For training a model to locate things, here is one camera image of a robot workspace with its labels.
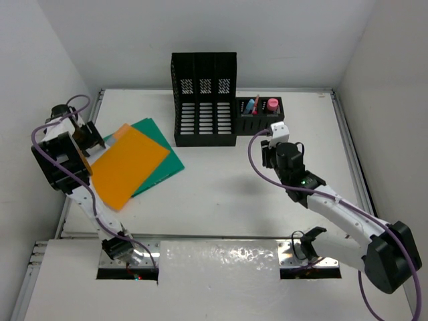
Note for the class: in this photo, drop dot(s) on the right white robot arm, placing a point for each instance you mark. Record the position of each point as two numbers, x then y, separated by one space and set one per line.
368 245

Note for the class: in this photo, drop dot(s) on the blue clear glue stick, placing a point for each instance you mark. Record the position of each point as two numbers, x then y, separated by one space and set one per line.
249 106

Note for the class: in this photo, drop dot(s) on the red clear pen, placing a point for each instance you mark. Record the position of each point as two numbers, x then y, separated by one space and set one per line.
255 106

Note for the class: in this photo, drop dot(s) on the orange folder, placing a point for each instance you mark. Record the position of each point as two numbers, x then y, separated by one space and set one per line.
117 173

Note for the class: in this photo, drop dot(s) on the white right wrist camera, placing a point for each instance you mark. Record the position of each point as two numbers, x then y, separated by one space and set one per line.
278 133

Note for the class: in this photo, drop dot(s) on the white front cover board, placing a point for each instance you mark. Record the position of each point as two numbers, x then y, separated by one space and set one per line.
198 280

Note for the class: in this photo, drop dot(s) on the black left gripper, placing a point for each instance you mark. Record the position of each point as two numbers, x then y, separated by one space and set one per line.
93 139

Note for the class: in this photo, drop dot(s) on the black pen holder box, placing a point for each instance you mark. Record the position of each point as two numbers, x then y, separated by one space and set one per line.
249 124

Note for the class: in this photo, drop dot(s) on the green folder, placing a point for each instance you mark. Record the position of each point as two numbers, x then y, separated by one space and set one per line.
159 160

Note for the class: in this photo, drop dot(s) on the black mesh file organizer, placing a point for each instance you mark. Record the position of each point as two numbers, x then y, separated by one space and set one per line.
204 92

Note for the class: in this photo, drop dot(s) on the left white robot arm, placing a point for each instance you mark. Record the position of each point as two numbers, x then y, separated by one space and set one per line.
64 155

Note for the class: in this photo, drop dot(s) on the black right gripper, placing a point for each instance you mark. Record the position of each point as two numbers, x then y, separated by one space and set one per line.
266 152

